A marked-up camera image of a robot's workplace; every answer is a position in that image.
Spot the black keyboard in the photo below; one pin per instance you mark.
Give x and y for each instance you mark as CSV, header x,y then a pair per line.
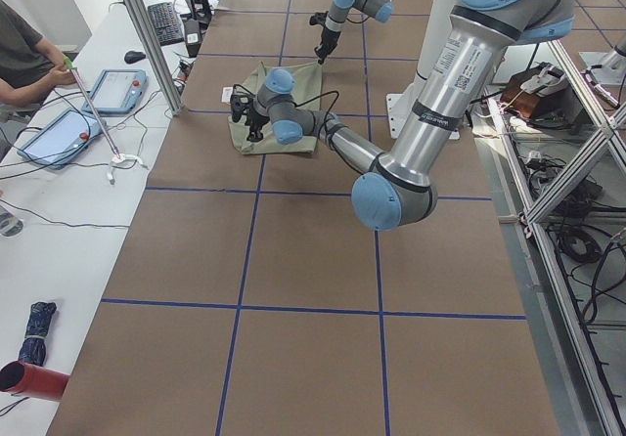
x,y
166,23

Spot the grabber stick with green handle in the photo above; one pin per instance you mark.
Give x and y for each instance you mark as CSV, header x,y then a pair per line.
x,y
117,157

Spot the red cylinder tube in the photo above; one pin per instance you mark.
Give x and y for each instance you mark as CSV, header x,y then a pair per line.
x,y
29,380

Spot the aluminium frame post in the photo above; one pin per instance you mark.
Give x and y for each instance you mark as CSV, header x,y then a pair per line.
x,y
139,16

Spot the white shirt hang tag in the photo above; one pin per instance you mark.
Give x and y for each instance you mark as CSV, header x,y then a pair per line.
x,y
227,92

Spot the near blue teach pendant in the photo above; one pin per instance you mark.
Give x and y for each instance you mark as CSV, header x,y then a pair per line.
x,y
60,141

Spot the olive green long-sleeve shirt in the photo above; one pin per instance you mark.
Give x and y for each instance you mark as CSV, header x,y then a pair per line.
x,y
290,98

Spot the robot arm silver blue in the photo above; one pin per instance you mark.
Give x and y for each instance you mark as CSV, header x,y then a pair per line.
x,y
393,187
333,20

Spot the black computer mouse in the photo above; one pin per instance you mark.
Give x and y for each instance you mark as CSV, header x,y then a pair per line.
x,y
132,57

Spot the blue teach pendant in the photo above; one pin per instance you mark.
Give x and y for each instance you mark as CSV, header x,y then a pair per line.
x,y
60,141
116,92

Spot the far blue teach pendant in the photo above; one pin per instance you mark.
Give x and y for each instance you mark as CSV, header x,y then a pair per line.
x,y
116,92

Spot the folded dark blue umbrella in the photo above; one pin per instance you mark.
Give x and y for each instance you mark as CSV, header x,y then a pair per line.
x,y
33,349

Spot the seated person in grey shirt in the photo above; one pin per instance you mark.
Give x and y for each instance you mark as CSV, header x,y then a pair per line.
x,y
31,66

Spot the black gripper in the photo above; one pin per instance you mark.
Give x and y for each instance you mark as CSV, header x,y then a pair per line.
x,y
326,39
254,120

